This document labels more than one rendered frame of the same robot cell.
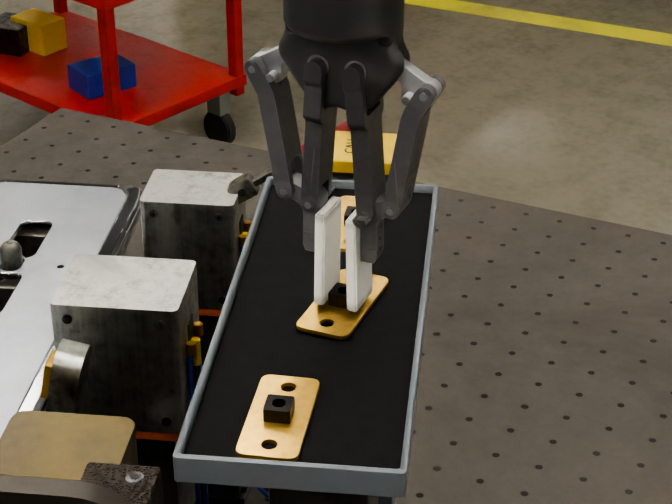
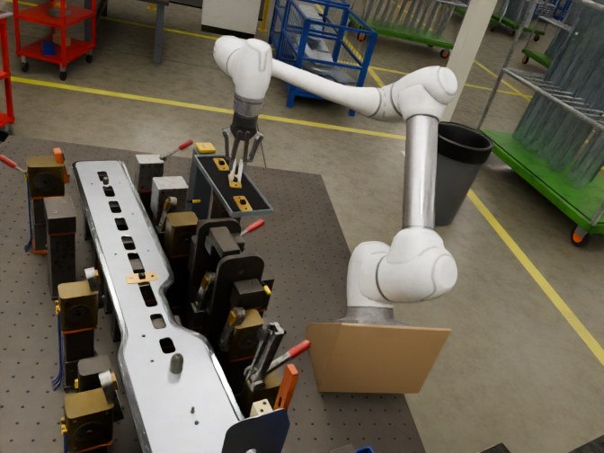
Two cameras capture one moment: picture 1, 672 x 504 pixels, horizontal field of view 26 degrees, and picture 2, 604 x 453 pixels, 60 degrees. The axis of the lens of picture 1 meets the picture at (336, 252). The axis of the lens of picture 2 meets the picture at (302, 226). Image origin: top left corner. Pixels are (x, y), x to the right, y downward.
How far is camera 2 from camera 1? 0.97 m
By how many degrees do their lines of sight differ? 36
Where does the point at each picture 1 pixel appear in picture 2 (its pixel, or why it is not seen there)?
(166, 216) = (146, 166)
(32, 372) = (137, 208)
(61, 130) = (16, 143)
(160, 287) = (179, 182)
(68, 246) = (116, 177)
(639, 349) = not seen: hidden behind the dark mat
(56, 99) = not seen: outside the picture
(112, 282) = (167, 182)
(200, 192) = (153, 160)
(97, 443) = (190, 217)
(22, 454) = (176, 221)
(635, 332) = not seen: hidden behind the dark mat
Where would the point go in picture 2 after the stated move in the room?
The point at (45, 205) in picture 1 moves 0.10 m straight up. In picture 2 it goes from (99, 166) to (99, 142)
